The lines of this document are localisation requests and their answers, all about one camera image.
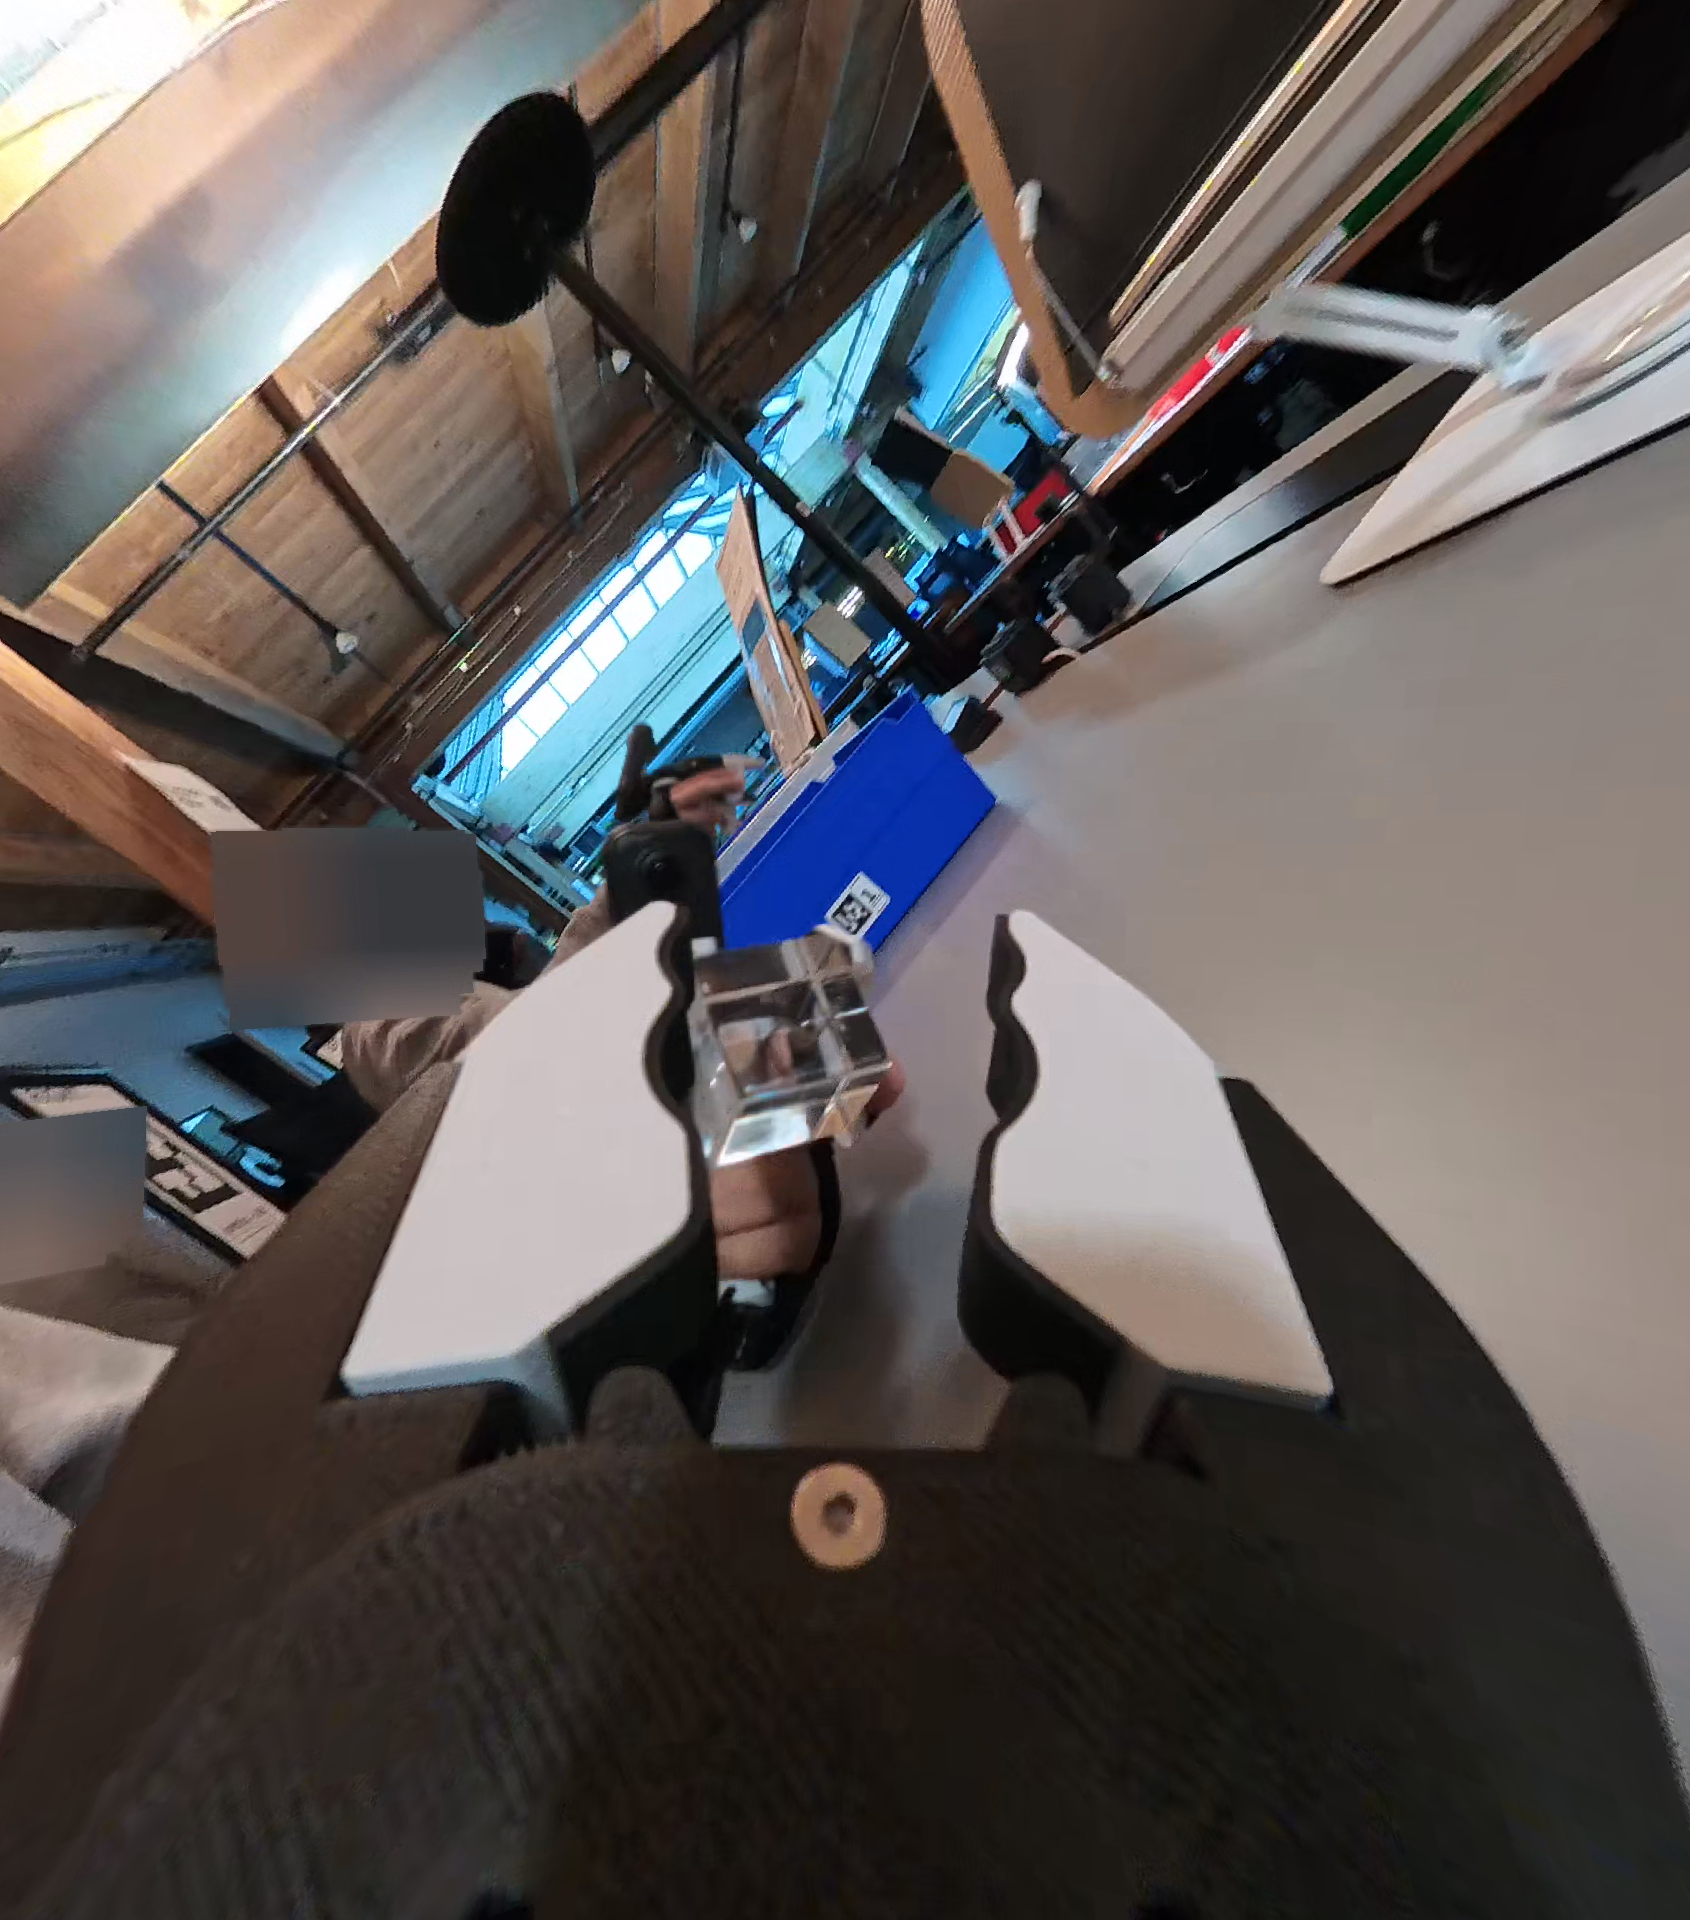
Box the large sheet metal duct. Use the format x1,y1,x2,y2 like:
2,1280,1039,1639
0,0,668,497

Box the brown cardboard box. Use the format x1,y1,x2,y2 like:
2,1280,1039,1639
921,435,1019,526

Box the clear glass cube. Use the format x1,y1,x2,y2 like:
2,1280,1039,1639
683,938,895,1169

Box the another person's forearm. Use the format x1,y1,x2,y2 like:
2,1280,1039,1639
336,915,607,1096

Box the black disc on pole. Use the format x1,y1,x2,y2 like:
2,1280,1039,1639
436,92,998,721

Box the person's left hand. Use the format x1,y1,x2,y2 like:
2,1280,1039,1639
716,1056,911,1288

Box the white flat board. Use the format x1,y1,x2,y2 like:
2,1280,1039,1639
1318,148,1690,589

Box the blue plastic crate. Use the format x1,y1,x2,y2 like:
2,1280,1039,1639
716,687,1000,952

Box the large dark monitor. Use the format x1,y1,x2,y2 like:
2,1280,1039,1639
921,0,1627,438

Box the brown cardboard sheet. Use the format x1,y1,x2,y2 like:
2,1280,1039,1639
717,485,832,766

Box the clear round dish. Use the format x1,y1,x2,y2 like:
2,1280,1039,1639
1520,193,1690,421

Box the framed black white poster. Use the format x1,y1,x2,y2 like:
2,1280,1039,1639
141,1118,293,1260

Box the black equipment cluster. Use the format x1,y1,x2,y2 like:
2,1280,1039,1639
935,510,1132,707

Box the white paper label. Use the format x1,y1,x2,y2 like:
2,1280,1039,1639
125,757,263,834

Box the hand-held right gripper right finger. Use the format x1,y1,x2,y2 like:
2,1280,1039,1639
960,907,1336,1461

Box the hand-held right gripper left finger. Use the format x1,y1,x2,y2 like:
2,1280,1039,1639
341,903,716,1433

